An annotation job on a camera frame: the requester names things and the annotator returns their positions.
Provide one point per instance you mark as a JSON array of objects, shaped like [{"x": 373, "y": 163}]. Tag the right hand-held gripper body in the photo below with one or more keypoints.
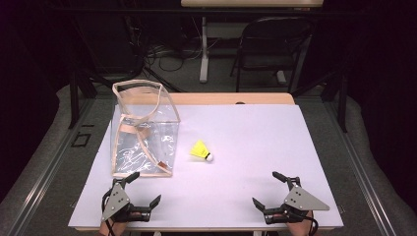
[{"x": 301, "y": 200}]

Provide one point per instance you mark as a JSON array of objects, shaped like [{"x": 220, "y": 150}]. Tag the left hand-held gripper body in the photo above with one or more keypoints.
[{"x": 117, "y": 200}]

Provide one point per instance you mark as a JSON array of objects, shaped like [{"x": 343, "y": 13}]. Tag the person's left hand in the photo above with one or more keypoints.
[{"x": 109, "y": 228}]

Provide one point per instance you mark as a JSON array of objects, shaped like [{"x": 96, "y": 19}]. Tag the white desk with white leg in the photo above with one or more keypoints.
[{"x": 204, "y": 49}]

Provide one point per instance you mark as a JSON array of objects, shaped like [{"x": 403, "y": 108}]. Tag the black metal stand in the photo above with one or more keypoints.
[
  {"x": 342, "y": 105},
  {"x": 74, "y": 98}
]

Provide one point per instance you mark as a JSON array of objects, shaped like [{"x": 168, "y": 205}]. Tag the black folding chair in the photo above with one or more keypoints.
[{"x": 272, "y": 42}]

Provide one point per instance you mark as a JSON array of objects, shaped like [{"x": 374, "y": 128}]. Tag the yellow shuttlecock with white cork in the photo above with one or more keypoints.
[{"x": 199, "y": 150}]

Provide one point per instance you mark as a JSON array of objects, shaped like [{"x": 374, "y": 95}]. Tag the black floor outlet frame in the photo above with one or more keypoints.
[{"x": 81, "y": 139}]

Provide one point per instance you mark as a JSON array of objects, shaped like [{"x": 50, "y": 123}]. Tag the transparent bag with beige trim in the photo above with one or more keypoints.
[{"x": 144, "y": 154}]

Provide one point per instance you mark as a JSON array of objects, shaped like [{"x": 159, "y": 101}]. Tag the person's right hand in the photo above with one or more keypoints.
[{"x": 300, "y": 228}]

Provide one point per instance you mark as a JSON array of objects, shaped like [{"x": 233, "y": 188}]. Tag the black horizontal metal bar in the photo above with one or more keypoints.
[{"x": 196, "y": 12}]

